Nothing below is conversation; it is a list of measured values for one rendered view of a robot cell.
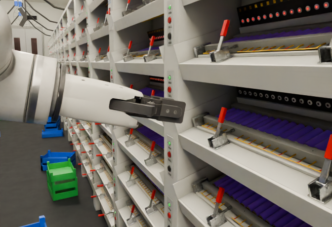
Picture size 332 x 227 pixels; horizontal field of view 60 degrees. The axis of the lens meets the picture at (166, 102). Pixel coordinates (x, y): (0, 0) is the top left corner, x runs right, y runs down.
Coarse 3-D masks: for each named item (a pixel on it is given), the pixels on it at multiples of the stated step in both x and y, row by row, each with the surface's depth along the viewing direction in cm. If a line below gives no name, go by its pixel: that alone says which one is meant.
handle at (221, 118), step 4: (224, 108) 64; (220, 112) 65; (224, 112) 64; (220, 116) 65; (224, 116) 64; (220, 120) 64; (220, 124) 64; (220, 128) 64; (216, 132) 65; (216, 136) 64
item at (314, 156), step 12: (204, 120) 79; (216, 120) 73; (240, 132) 65; (252, 132) 61; (264, 132) 59; (264, 144) 58; (276, 144) 55; (288, 144) 52; (300, 144) 51; (300, 156) 50; (312, 156) 48; (312, 168) 46
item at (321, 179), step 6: (330, 138) 41; (330, 144) 41; (330, 150) 40; (324, 156) 41; (330, 156) 40; (324, 162) 41; (330, 162) 40; (324, 168) 41; (330, 168) 40; (324, 174) 40; (324, 180) 40
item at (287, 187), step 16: (224, 96) 83; (192, 112) 80; (208, 112) 80; (288, 112) 65; (304, 112) 61; (320, 112) 57; (176, 128) 78; (192, 128) 79; (192, 144) 72; (208, 144) 67; (256, 144) 61; (208, 160) 67; (224, 160) 60; (240, 160) 56; (256, 160) 55; (272, 160) 53; (288, 160) 52; (240, 176) 56; (256, 176) 51; (272, 176) 49; (288, 176) 47; (304, 176) 46; (256, 192) 53; (272, 192) 48; (288, 192) 44; (304, 192) 43; (288, 208) 46; (304, 208) 42; (320, 208) 39; (320, 224) 40
